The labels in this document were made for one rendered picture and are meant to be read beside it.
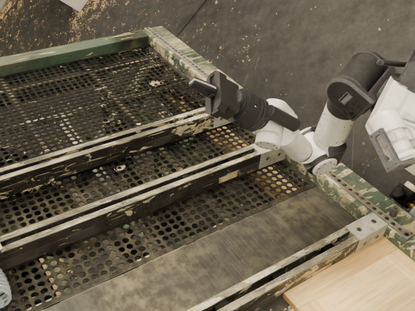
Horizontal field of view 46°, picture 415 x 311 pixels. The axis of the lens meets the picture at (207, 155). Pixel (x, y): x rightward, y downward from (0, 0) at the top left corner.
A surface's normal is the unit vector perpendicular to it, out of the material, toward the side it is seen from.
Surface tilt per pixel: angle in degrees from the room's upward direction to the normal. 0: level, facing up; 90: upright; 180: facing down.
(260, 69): 0
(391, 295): 51
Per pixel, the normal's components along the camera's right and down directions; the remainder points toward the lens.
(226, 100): 0.63, -0.44
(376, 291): 0.07, -0.79
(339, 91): -0.62, 0.62
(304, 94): -0.60, -0.26
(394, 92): -0.78, 0.07
